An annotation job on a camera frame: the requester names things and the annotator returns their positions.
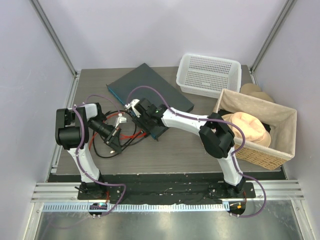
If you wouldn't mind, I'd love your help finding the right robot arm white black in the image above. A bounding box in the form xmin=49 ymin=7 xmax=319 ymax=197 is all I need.
xmin=125 ymin=98 xmax=245 ymax=198

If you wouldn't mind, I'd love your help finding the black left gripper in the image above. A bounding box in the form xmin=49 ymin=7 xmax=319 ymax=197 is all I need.
xmin=88 ymin=118 xmax=122 ymax=154

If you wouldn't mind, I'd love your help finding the white perforated plastic basket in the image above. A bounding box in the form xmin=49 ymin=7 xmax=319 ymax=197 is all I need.
xmin=176 ymin=53 xmax=242 ymax=99

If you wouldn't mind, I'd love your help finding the black network cable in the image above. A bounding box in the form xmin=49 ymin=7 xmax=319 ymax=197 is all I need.
xmin=92 ymin=109 xmax=148 ymax=159

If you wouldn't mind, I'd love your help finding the peach hat in basket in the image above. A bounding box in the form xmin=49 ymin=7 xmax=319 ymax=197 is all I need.
xmin=229 ymin=112 xmax=272 ymax=147

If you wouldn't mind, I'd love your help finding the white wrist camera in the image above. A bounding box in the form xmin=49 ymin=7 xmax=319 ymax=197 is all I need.
xmin=124 ymin=99 xmax=141 ymax=118
xmin=115 ymin=113 xmax=127 ymax=128

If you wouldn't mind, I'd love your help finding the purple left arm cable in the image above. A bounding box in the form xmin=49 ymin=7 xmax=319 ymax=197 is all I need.
xmin=44 ymin=94 xmax=127 ymax=230

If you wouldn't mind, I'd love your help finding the wicker basket with fabric liner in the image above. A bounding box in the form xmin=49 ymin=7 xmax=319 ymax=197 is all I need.
xmin=213 ymin=89 xmax=297 ymax=170

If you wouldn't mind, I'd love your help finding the black cloth in basket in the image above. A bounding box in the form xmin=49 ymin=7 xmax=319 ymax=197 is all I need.
xmin=217 ymin=109 xmax=271 ymax=133

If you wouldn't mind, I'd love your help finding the aluminium rail frame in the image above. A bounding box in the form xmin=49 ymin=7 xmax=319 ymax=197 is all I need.
xmin=23 ymin=180 xmax=316 ymax=240

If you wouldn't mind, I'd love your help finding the dark network switch box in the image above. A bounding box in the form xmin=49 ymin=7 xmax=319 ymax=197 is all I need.
xmin=107 ymin=63 xmax=194 ymax=113

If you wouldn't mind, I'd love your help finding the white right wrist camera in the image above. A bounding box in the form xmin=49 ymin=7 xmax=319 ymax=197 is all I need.
xmin=124 ymin=99 xmax=141 ymax=118

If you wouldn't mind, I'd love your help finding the red network cable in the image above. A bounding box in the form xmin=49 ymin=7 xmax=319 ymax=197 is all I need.
xmin=88 ymin=112 xmax=150 ymax=146

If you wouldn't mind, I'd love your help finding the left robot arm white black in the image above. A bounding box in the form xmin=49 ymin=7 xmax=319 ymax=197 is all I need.
xmin=55 ymin=103 xmax=122 ymax=200

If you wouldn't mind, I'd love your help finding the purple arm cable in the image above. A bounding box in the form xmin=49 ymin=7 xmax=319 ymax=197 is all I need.
xmin=127 ymin=85 xmax=267 ymax=218
xmin=44 ymin=94 xmax=127 ymax=230

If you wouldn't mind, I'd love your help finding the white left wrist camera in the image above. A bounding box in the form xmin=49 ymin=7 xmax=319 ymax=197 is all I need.
xmin=115 ymin=113 xmax=127 ymax=128

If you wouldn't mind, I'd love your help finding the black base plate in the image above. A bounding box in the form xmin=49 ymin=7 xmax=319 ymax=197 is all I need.
xmin=47 ymin=172 xmax=287 ymax=201

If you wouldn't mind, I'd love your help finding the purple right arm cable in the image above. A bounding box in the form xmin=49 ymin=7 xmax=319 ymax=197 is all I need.
xmin=127 ymin=85 xmax=267 ymax=218

